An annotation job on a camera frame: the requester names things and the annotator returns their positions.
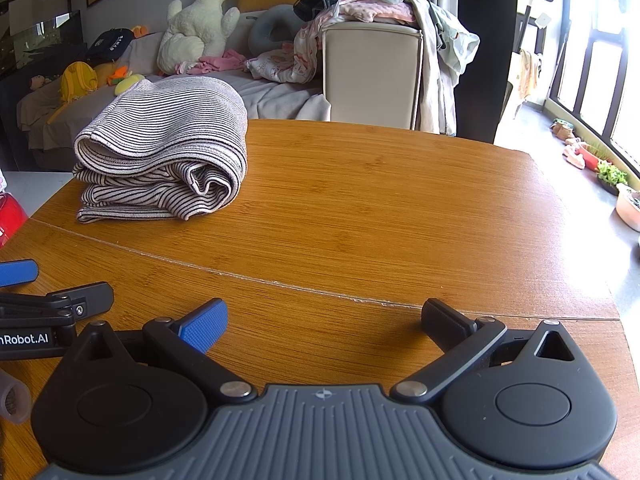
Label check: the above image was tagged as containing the grey neck pillow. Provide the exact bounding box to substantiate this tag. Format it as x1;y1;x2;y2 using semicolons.
248;4;306;57

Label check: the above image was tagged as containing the yellow backpack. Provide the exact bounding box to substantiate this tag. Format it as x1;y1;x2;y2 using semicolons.
49;60;99;111

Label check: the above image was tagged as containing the black glass cabinet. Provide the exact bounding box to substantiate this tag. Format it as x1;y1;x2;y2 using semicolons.
0;0;85;173

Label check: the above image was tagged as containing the red plastic object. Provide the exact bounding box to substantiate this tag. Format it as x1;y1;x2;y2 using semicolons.
0;191;29;248

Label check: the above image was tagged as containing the pink basin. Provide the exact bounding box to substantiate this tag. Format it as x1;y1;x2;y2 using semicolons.
615;184;640;233

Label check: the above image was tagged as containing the pink floral blanket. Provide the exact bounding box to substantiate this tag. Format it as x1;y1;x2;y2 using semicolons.
245;22;326;85

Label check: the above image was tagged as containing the black cap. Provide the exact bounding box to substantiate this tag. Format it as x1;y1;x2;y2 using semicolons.
85;28;135;63

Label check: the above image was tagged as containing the yellow-green plush toy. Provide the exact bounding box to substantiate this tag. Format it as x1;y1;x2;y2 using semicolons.
114;74;146;97

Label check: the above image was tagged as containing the beige hanging towel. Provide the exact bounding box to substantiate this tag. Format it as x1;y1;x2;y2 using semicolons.
517;49;543;103

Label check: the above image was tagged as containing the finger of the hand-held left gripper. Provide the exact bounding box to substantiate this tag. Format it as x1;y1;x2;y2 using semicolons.
0;281;115;328
0;259;40;288

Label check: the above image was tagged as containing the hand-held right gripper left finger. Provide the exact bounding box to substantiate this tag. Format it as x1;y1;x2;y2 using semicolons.
75;298;258;406

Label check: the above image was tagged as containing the striped sweater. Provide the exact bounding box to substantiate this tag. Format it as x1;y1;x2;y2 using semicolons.
72;77;249;223

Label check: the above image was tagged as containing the white plush duck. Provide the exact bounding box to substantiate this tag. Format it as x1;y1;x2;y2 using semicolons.
156;0;241;77

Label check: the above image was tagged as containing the sofa with grey sheet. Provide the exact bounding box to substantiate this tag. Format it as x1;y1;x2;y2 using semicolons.
15;2;331;153

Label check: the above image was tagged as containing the pink cloth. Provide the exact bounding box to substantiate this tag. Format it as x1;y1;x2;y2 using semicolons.
177;50;248;75

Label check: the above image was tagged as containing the orange and yellow plush toy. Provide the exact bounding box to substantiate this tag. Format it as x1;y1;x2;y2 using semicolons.
95;62;135;88

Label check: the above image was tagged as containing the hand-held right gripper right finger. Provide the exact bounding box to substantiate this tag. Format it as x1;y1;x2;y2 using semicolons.
390;299;588;403

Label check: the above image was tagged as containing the translucent plastic cup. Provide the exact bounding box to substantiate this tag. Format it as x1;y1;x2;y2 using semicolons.
0;367;33;426

